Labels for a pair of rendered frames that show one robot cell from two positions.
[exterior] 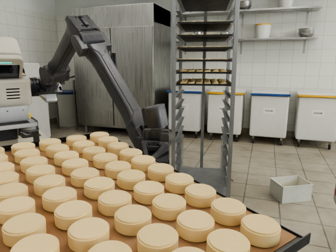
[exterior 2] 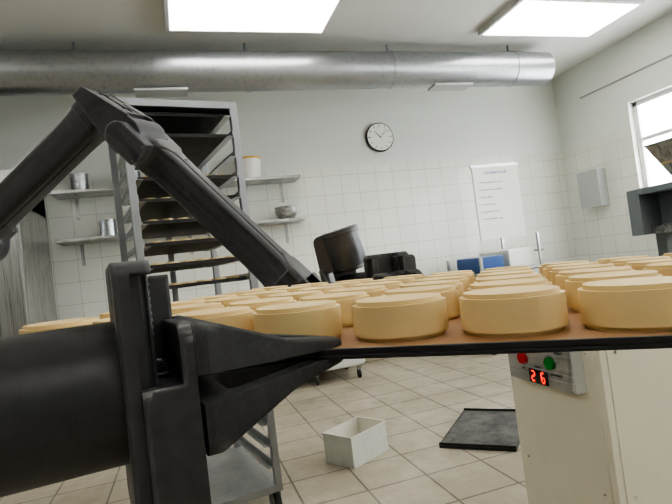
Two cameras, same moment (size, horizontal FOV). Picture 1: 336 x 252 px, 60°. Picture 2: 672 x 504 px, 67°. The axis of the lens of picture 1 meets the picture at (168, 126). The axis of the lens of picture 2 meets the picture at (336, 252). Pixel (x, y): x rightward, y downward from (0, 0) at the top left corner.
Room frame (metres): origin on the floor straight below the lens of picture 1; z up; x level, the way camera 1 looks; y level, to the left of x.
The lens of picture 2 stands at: (0.18, 0.48, 1.05)
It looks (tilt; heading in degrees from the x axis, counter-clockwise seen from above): 2 degrees up; 325
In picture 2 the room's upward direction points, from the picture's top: 7 degrees counter-clockwise
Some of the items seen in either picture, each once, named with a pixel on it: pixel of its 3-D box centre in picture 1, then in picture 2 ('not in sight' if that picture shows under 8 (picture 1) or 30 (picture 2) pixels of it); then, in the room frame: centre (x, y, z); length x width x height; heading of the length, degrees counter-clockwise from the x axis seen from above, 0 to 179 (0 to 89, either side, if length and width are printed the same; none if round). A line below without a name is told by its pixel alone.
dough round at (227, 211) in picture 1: (228, 211); not in sight; (0.39, -0.09, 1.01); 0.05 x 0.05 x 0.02
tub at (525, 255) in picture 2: not in sight; (506, 258); (3.51, -4.08, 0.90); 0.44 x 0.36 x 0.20; 170
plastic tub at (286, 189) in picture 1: (290, 189); (356, 441); (2.47, -1.12, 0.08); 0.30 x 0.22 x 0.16; 101
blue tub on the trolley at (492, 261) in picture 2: not in sight; (480, 264); (3.57, -3.70, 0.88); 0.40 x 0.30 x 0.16; 165
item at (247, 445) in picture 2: (222, 171); (247, 445); (2.50, -0.50, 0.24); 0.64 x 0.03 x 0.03; 173
